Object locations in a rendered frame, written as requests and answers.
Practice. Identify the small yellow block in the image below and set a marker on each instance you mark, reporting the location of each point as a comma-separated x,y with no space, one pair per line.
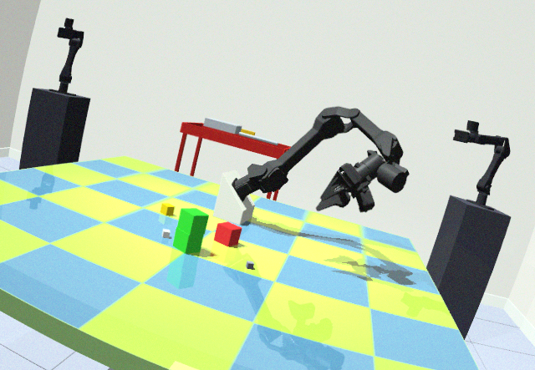
167,209

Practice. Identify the red block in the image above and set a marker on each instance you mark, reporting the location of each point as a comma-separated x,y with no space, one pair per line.
227,234

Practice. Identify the green block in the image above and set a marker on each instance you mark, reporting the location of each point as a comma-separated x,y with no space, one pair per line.
193,221
187,243

